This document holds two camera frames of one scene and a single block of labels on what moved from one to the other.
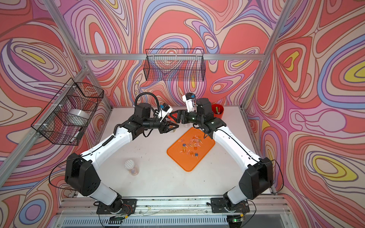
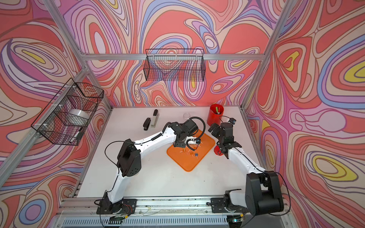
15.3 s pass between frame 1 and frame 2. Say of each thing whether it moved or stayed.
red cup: stayed
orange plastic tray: stayed
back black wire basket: stayed
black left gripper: moved
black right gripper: moved
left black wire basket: stayed
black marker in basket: stayed
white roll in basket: stayed
